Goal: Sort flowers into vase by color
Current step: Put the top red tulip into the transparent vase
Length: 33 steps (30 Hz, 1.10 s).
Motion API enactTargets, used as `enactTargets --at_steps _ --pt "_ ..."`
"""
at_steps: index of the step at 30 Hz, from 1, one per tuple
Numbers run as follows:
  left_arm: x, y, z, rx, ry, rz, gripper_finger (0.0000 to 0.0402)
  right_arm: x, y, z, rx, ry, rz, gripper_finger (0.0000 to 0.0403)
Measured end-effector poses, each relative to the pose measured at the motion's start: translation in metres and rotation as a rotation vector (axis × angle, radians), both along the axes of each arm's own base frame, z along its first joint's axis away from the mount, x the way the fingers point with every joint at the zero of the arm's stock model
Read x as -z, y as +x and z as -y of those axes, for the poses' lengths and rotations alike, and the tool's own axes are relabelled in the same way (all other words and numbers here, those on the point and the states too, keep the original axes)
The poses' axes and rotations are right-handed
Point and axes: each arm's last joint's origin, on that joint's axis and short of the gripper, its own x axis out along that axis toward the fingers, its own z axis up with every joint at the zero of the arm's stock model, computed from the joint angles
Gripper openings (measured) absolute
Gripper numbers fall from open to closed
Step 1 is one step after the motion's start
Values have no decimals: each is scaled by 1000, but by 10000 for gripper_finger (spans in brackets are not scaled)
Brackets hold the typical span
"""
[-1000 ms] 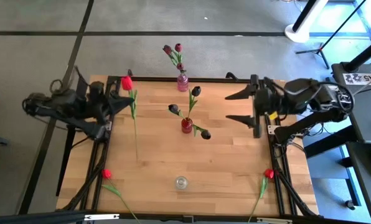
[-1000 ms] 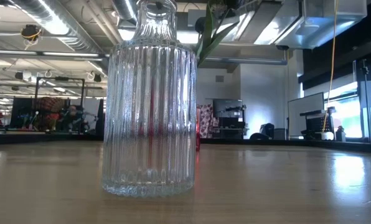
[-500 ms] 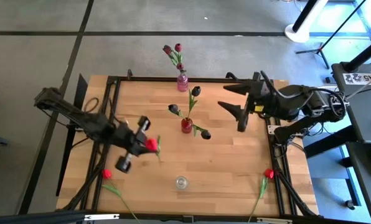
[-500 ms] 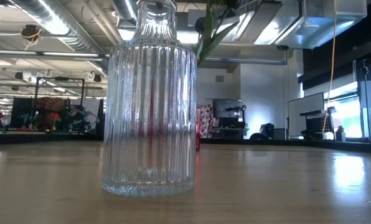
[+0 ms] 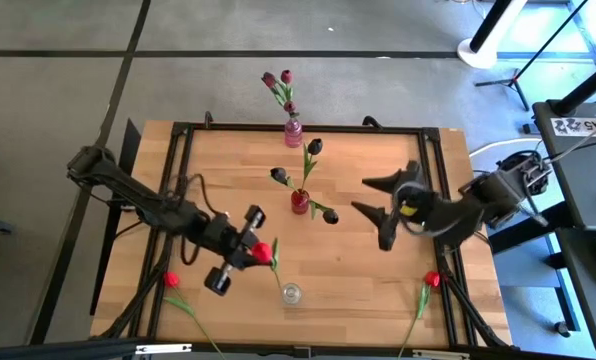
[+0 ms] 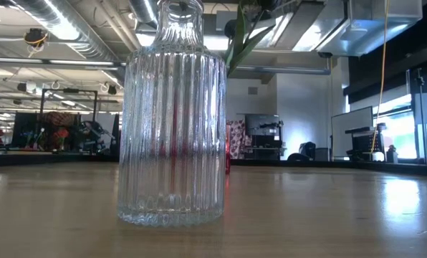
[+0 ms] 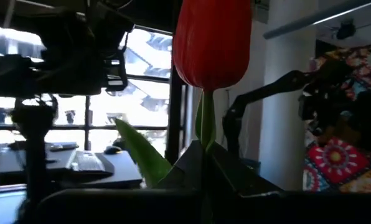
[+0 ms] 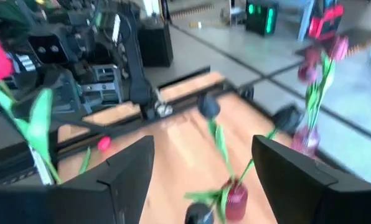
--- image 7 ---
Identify grey ceiling pipe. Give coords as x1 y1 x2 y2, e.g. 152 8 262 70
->
263 0 371 40

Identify black window frame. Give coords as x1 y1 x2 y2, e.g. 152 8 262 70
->
0 24 189 166

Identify black desk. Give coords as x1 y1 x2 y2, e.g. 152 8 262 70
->
0 141 144 190

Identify colourful crochet blanket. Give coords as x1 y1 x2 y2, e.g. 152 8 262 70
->
302 42 371 194

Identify black jointed arm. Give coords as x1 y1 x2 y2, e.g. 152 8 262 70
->
222 58 371 158

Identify artificial flowers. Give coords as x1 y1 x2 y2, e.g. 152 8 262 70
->
113 0 253 190

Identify white building column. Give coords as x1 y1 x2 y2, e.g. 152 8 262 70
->
260 0 317 191

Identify black computer mouse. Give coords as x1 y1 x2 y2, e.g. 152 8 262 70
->
103 145 123 156

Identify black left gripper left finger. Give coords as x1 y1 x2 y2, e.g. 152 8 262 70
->
156 139 205 191

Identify computer keyboard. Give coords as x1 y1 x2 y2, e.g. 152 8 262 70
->
68 150 107 173

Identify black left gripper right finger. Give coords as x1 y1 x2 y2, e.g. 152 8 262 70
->
209 141 283 198

